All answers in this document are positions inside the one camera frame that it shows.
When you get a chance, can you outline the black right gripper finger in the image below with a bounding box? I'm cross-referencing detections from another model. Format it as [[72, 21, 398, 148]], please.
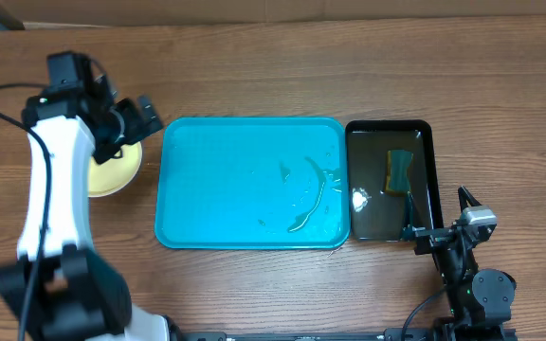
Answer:
[[401, 191, 420, 240], [457, 186, 481, 211]]

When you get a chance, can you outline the yellow plate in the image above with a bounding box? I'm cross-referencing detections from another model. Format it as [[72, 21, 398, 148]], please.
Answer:
[[88, 142, 143, 198]]

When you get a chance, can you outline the green yellow sponge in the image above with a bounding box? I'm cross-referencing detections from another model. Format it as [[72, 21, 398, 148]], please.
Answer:
[[385, 150, 413, 195]]

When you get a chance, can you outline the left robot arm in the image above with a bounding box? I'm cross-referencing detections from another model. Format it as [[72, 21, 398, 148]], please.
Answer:
[[0, 51, 183, 341]]

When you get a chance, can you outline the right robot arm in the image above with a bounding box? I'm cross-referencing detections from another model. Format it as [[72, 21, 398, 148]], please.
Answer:
[[399, 186, 518, 341]]

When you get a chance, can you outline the black water tray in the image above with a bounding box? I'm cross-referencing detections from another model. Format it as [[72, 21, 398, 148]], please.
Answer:
[[345, 119, 444, 242]]

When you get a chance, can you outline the teal plastic tray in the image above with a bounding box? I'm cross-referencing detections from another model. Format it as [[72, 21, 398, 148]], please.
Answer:
[[155, 117, 351, 250]]

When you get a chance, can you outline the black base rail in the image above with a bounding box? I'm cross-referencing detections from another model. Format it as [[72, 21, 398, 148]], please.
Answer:
[[170, 328, 519, 341]]

